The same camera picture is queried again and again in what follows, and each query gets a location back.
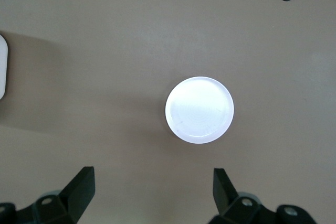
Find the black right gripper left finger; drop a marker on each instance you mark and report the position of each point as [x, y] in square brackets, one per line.
[78, 195]

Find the pink round plate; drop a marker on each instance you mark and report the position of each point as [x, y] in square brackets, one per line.
[199, 110]

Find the white lidded container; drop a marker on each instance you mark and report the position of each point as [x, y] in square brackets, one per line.
[2, 69]

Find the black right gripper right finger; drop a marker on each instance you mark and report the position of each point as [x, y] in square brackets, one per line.
[225, 200]

